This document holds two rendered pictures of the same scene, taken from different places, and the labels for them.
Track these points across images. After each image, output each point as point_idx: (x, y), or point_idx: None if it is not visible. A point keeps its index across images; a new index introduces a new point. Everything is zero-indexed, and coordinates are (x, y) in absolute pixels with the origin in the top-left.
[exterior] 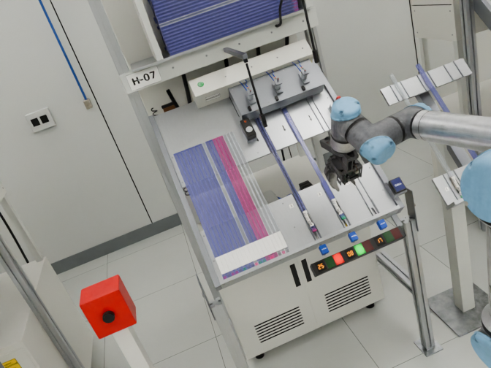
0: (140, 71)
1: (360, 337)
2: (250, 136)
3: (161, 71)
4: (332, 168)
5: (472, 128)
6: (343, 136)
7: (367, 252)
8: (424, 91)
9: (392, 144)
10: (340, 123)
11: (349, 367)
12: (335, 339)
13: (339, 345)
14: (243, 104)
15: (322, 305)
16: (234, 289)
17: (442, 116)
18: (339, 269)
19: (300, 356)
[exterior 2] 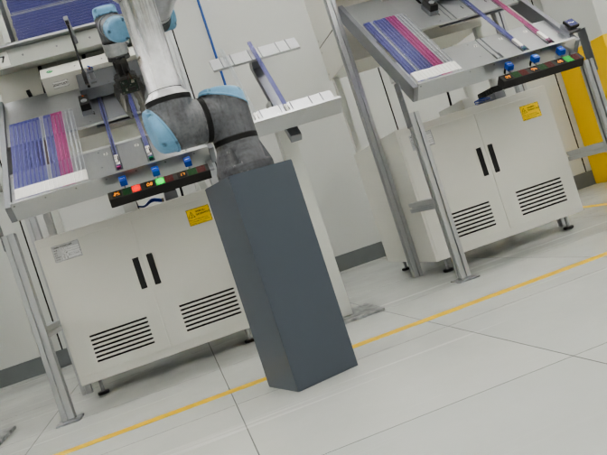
0: None
1: (219, 358)
2: (84, 106)
3: (11, 57)
4: (117, 86)
5: None
6: (99, 30)
7: (166, 182)
8: (249, 60)
9: (124, 20)
10: (98, 21)
11: (190, 375)
12: (192, 366)
13: (193, 367)
14: (85, 84)
15: (177, 320)
16: (65, 281)
17: None
18: (195, 273)
19: (146, 383)
